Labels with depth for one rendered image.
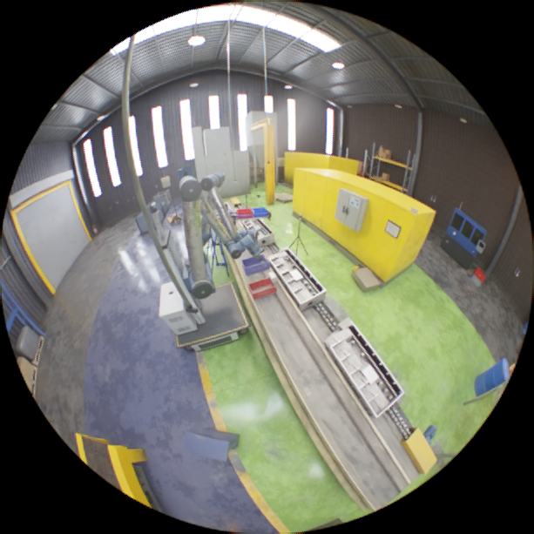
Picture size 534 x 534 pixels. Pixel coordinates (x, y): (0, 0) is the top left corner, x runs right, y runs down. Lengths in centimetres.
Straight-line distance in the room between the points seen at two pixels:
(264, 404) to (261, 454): 77
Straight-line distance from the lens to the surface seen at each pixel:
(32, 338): 828
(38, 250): 1089
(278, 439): 248
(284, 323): 193
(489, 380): 503
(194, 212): 117
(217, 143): 1021
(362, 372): 170
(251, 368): 252
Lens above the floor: 243
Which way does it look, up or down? 41 degrees down
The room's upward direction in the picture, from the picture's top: 2 degrees counter-clockwise
